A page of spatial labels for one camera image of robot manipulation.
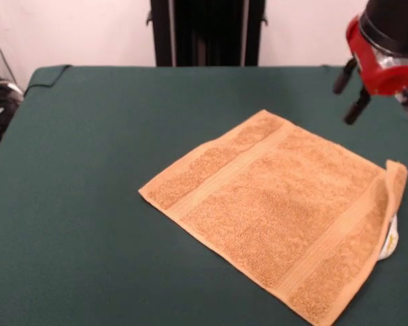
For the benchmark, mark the dark green table cloth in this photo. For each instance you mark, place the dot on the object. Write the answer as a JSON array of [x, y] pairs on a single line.
[[71, 203]]

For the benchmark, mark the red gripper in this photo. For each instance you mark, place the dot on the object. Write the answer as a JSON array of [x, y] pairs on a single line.
[[370, 64]]

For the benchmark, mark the orange terry towel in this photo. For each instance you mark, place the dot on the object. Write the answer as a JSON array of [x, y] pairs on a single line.
[[275, 210]]

